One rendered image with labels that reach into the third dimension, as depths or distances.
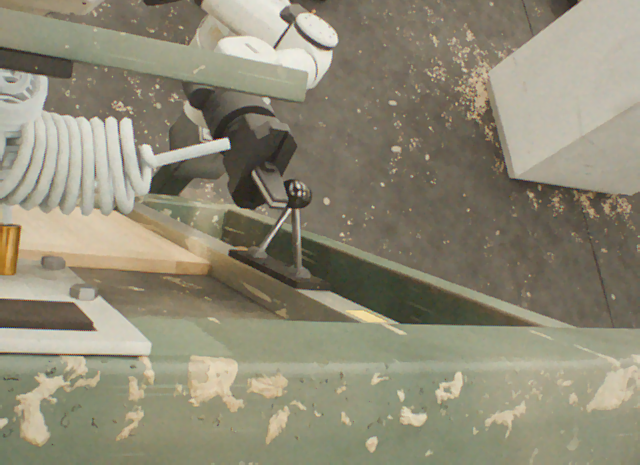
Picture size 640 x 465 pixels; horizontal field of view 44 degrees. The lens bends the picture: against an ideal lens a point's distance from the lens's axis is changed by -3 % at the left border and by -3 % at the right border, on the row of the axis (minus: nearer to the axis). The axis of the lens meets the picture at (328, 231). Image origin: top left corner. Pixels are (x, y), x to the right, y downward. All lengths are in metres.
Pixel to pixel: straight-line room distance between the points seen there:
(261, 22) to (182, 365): 1.02
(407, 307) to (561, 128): 2.48
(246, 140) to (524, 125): 2.82
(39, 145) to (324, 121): 2.79
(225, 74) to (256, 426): 0.20
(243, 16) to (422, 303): 0.56
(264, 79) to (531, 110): 3.27
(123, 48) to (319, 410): 0.23
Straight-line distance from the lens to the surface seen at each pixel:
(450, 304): 1.12
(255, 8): 1.38
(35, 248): 1.13
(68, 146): 0.51
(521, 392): 0.56
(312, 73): 1.31
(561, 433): 0.60
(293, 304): 0.99
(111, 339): 0.41
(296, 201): 0.99
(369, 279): 1.27
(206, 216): 1.72
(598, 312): 3.93
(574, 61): 3.62
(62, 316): 0.42
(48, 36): 0.45
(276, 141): 0.99
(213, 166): 1.86
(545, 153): 3.64
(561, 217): 3.98
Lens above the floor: 2.32
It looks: 50 degrees down
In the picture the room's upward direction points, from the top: 55 degrees clockwise
